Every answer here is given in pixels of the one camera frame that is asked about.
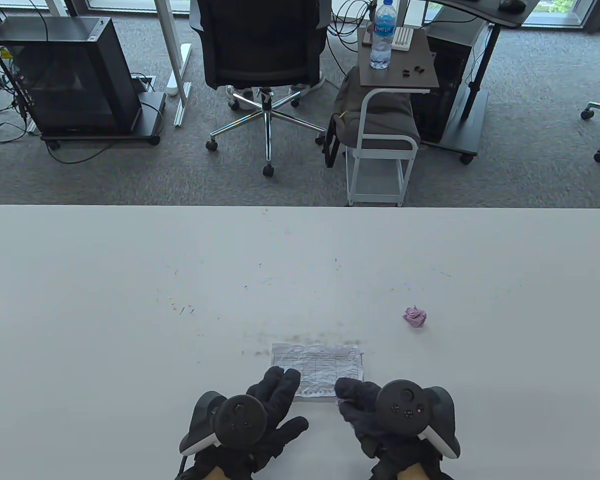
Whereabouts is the person's right hand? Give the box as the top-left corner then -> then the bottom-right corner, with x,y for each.
334,377 -> 455,480

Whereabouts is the person's left hand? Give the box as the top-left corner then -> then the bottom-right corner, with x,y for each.
182,366 -> 309,480

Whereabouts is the white invoice paper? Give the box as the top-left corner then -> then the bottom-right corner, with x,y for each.
270,342 -> 365,402

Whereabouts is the person's right forearm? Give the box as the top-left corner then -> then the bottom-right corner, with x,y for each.
396,462 -> 429,480

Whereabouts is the grey fabric bag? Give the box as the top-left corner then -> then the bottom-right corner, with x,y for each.
324,66 -> 421,168

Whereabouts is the black wheeled platform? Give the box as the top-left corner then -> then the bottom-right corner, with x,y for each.
40,91 -> 167,150

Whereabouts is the black office chair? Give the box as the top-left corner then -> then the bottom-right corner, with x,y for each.
189,0 -> 328,177

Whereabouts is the black computer tower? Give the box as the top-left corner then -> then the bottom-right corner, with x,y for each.
410,10 -> 488,143

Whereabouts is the clear plastic water bottle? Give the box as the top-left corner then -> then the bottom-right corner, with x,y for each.
369,0 -> 395,70

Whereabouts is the black glass computer case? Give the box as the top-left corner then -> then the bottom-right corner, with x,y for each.
0,16 -> 142,135

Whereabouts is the black standing desk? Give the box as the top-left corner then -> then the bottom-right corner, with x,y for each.
420,0 -> 538,165

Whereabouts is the black floor cable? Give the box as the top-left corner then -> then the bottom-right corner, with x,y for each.
42,135 -> 116,165

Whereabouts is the brown side table white frame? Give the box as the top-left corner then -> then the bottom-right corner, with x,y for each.
345,26 -> 440,207

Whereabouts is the black cable bundle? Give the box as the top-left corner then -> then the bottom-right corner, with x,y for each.
326,0 -> 377,98
0,55 -> 36,146

